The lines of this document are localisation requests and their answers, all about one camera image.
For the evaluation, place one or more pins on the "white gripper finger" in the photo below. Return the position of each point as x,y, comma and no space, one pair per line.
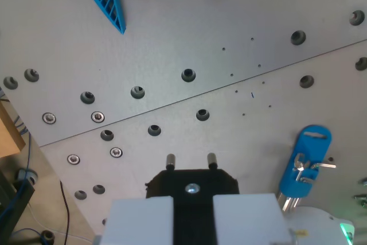
137,222
246,219

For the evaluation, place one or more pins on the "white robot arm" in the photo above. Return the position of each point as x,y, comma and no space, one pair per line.
318,227

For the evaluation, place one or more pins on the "silver hex socket screw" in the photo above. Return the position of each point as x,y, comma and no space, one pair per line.
116,152
73,159
49,118
97,116

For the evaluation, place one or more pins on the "aluminium profile piece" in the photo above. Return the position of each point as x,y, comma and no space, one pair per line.
288,202

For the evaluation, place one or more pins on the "silver wing screw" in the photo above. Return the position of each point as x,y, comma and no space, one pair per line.
300,164

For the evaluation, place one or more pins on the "blue plastic tool holder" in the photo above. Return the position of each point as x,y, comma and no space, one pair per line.
308,153

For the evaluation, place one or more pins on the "silver allen key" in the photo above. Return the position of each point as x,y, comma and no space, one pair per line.
322,166

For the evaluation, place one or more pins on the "wooden block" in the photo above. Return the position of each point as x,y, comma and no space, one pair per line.
8,136

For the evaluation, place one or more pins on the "black metal frame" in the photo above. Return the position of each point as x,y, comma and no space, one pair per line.
13,205

